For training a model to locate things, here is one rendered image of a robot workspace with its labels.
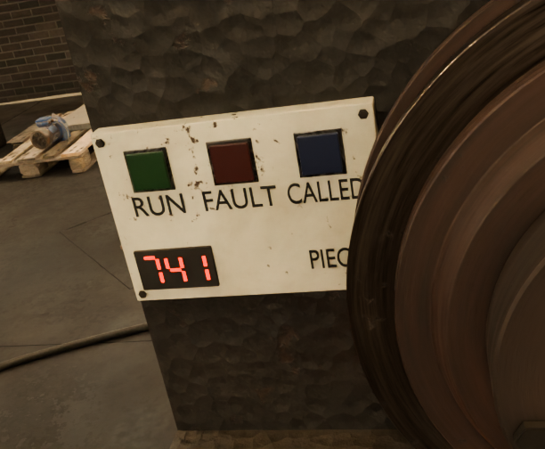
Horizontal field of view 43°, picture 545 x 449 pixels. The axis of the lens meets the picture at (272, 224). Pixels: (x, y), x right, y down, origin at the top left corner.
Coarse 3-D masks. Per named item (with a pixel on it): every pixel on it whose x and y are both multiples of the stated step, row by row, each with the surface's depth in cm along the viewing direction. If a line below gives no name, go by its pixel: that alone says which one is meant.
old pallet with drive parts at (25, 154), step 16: (32, 128) 550; (16, 144) 530; (32, 144) 507; (64, 144) 490; (80, 144) 482; (0, 160) 480; (16, 160) 481; (32, 160) 474; (48, 160) 472; (80, 160) 470; (96, 160) 490; (32, 176) 479
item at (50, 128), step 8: (40, 120) 481; (48, 120) 482; (56, 120) 485; (64, 120) 501; (40, 128) 477; (48, 128) 480; (56, 128) 488; (64, 128) 498; (32, 136) 481; (40, 136) 478; (48, 136) 476; (56, 136) 491; (64, 136) 498; (40, 144) 478; (48, 144) 478
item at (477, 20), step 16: (496, 0) 47; (512, 0) 47; (480, 16) 47; (496, 16) 47; (464, 32) 48; (448, 48) 49; (432, 64) 49; (416, 80) 50; (400, 96) 51; (400, 112) 51; (384, 128) 52; (368, 160) 53; (368, 176) 54
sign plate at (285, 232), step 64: (128, 128) 64; (192, 128) 62; (256, 128) 61; (320, 128) 60; (128, 192) 66; (192, 192) 65; (256, 192) 64; (320, 192) 62; (128, 256) 69; (192, 256) 68; (256, 256) 67; (320, 256) 65
